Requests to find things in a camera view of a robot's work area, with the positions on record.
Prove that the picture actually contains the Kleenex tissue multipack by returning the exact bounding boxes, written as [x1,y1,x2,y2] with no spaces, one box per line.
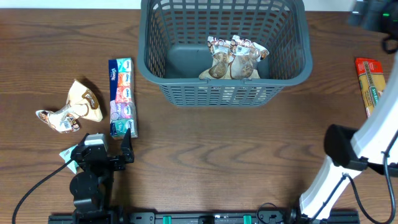
[108,58,138,139]

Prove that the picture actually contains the dried mushroom bag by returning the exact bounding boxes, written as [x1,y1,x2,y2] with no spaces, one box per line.
[229,35,269,80]
[199,36,232,80]
[35,80,103,133]

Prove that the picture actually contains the San Remo spaghetti packet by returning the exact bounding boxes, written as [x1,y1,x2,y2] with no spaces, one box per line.
[355,58,386,117]

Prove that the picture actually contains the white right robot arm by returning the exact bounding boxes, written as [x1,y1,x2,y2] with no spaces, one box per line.
[284,1,397,223]

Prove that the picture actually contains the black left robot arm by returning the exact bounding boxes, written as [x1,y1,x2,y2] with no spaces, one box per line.
[70,130,134,223]

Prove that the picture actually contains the small teal white packet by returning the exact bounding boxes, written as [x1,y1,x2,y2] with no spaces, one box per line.
[59,145,78,174]

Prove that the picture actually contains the crumpled dried mushroom bag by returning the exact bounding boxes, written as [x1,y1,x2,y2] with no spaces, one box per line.
[35,80,103,133]

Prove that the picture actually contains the grey plastic basket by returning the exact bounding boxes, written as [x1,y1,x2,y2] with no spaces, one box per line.
[137,0,313,107]

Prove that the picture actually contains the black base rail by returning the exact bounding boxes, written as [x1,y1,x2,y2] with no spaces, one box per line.
[48,210,361,224]

